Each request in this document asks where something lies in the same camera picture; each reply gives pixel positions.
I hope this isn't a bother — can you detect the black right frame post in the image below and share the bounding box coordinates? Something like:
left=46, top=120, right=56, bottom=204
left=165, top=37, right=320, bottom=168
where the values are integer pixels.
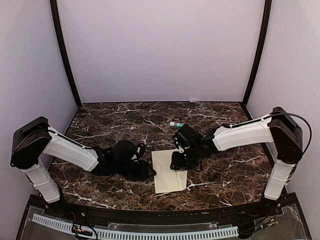
left=241, top=0, right=272, bottom=108

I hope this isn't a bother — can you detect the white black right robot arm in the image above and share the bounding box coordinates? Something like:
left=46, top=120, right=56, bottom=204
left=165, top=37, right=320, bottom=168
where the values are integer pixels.
left=170, top=106, right=310, bottom=217

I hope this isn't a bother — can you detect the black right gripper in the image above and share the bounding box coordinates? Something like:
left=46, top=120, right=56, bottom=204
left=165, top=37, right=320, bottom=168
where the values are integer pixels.
left=170, top=144, right=201, bottom=170

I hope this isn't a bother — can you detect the black left frame post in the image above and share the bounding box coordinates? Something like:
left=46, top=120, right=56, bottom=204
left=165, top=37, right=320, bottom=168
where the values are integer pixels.
left=49, top=0, right=82, bottom=108

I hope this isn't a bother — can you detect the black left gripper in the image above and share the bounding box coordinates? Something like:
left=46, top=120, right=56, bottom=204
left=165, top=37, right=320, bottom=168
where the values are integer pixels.
left=114, top=160, right=157, bottom=181

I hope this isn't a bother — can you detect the green white glue stick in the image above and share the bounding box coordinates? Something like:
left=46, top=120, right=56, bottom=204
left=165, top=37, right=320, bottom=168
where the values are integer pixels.
left=169, top=121, right=184, bottom=128

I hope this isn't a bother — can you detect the beige paper envelope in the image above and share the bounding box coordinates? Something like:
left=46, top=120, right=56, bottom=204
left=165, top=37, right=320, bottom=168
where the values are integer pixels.
left=151, top=149, right=188, bottom=194

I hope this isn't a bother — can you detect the white slotted cable duct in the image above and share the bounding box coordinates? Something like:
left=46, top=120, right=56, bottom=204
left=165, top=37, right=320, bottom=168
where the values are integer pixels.
left=32, top=214, right=239, bottom=240

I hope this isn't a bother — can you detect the black frame post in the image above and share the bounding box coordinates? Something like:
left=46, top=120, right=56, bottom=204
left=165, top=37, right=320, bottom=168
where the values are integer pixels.
left=241, top=0, right=272, bottom=108
left=49, top=0, right=82, bottom=108

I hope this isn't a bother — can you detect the black front table rail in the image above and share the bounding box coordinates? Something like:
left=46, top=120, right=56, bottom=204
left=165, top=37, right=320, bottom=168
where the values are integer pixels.
left=29, top=195, right=286, bottom=226

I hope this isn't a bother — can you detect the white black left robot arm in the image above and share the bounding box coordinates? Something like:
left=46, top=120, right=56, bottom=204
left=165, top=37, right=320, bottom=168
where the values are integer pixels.
left=10, top=116, right=157, bottom=218

